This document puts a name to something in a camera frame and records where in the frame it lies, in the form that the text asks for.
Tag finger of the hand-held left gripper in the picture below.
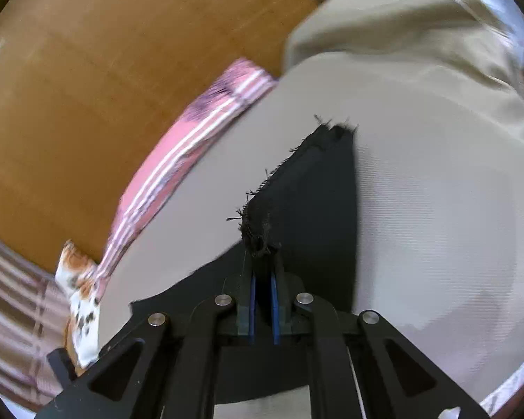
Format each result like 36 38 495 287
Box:
47 348 78 396

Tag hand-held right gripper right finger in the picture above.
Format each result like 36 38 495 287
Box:
269 254 492 419

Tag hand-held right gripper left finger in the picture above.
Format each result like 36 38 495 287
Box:
35 271 256 419

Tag black pants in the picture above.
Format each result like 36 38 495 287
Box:
129 115 361 404

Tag white floral pillow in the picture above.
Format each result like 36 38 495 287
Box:
54 240 104 369

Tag brown plaid cloth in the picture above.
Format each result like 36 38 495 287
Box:
0 227 77 412

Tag pink striped pillow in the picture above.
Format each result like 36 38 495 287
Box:
97 58 281 292

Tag wooden headboard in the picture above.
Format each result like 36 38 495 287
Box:
0 0 329 273

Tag beige satin blanket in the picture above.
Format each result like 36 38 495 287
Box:
284 0 524 151

